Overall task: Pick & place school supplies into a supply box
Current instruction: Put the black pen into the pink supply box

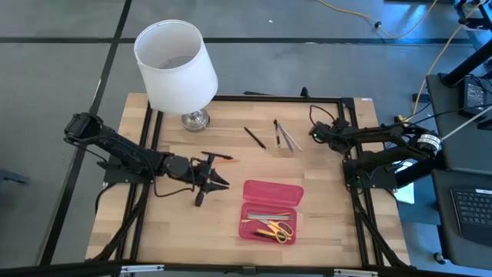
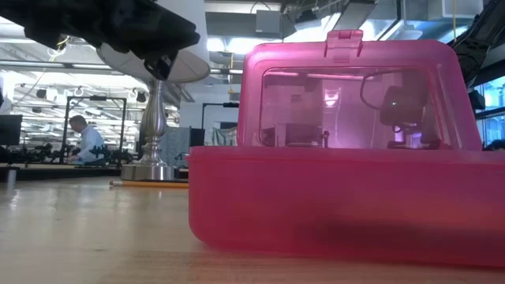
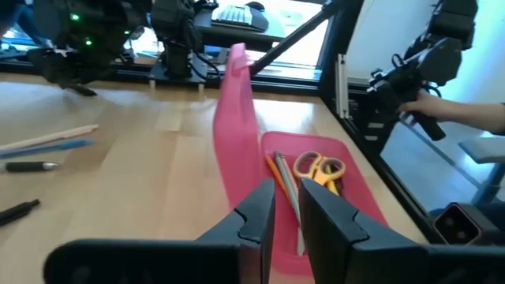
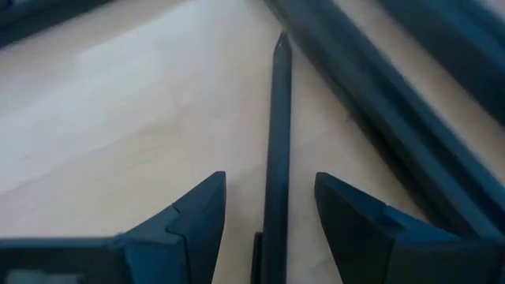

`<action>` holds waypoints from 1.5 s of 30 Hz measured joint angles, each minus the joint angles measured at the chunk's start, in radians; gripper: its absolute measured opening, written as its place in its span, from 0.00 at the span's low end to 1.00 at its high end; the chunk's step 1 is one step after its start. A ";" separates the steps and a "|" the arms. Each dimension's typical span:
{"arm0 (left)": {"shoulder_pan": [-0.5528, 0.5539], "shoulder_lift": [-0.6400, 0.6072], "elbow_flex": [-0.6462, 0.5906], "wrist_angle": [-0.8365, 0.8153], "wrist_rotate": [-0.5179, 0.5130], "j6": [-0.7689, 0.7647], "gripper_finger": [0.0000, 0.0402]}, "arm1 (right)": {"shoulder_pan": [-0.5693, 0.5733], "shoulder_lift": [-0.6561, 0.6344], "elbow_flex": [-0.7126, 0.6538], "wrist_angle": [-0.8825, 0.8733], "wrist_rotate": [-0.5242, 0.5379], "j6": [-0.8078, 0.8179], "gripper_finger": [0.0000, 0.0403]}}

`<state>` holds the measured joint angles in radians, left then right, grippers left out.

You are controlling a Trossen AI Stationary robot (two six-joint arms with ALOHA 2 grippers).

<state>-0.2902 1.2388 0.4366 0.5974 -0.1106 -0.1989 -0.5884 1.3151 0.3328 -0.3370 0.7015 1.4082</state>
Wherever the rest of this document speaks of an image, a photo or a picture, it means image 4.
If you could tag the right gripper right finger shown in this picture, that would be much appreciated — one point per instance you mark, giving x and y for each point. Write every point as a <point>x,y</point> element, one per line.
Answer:
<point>355,236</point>

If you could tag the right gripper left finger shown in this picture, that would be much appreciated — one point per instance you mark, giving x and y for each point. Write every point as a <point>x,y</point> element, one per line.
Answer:
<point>189,244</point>

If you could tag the black pen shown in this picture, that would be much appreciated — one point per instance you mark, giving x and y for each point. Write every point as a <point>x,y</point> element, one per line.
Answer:
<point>278,158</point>

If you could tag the black aluminium table frame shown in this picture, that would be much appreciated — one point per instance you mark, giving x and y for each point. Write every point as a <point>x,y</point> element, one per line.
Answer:
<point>355,79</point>

